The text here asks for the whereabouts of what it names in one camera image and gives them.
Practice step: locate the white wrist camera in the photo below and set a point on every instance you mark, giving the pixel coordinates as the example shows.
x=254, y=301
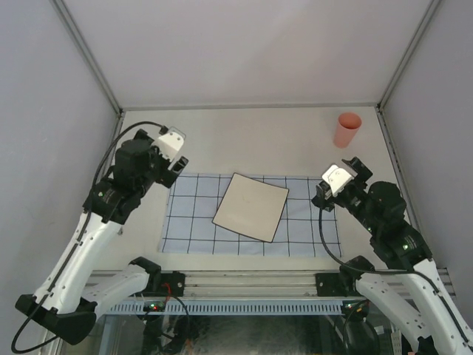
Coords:
x=170, y=143
x=336, y=178

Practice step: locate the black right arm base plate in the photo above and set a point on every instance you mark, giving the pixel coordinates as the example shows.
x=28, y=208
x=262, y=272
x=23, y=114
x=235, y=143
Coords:
x=335, y=285

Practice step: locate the light blue checked placemat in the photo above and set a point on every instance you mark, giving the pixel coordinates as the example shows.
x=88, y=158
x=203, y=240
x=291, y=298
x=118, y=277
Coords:
x=193, y=201

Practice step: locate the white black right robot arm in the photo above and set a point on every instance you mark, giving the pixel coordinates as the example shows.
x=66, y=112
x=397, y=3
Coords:
x=409, y=291

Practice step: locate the blue slotted cable duct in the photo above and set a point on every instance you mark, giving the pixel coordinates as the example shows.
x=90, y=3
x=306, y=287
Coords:
x=228, y=307

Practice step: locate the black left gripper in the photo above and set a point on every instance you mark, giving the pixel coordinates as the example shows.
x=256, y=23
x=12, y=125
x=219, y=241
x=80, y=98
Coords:
x=167, y=176

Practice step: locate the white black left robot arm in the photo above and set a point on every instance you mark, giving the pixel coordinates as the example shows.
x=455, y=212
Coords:
x=64, y=304

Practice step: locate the aluminium front rail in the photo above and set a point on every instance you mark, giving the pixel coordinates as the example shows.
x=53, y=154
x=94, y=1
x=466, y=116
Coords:
x=250, y=285

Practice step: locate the pink plastic cup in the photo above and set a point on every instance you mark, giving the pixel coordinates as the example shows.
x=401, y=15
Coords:
x=348, y=124

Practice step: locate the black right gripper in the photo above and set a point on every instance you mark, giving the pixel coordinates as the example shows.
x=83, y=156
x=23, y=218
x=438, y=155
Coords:
x=362, y=174

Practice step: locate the white square plate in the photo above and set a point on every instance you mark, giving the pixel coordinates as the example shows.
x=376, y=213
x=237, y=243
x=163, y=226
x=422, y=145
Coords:
x=251, y=208

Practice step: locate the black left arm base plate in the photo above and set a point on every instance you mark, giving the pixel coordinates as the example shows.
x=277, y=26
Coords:
x=168, y=283

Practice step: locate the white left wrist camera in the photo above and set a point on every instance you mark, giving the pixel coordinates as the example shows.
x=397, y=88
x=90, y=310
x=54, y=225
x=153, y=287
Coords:
x=170, y=143

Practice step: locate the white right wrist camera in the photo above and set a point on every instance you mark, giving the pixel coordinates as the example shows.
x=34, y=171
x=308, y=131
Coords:
x=336, y=178

